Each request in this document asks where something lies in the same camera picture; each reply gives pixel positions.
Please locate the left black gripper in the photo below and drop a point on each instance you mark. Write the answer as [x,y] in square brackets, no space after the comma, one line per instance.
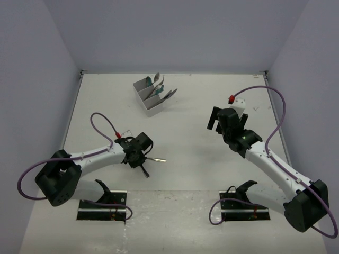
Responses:
[140,161]

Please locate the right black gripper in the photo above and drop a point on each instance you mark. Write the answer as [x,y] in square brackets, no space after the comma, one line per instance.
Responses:
[214,117]

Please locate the long metal knife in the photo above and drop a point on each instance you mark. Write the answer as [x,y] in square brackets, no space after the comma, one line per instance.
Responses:
[157,103]

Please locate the crossing metal knife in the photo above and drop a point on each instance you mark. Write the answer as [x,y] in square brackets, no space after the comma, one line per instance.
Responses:
[168,95]

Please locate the teal plastic knife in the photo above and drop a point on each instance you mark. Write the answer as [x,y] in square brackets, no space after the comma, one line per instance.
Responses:
[160,90]

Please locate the teal plastic spoon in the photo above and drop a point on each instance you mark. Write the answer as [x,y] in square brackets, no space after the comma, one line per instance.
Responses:
[148,81]

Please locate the round metal ladle spoon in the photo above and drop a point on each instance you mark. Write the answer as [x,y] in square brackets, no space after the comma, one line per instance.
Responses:
[156,77]

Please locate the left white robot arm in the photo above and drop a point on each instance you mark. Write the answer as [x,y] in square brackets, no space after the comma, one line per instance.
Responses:
[60,179]

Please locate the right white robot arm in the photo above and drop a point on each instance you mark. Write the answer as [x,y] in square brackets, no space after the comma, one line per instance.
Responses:
[303,202]

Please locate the white three-compartment container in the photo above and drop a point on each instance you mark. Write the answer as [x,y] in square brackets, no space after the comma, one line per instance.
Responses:
[141,92]

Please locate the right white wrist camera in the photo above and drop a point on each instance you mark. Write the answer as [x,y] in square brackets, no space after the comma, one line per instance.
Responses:
[239,106]

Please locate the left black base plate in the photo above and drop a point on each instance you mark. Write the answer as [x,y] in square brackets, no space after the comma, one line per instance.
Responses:
[114,210]

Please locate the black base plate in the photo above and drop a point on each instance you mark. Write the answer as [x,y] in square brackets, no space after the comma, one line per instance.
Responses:
[235,211]
[114,210]

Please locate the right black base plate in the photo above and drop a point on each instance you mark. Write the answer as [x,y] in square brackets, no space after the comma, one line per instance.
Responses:
[235,211]

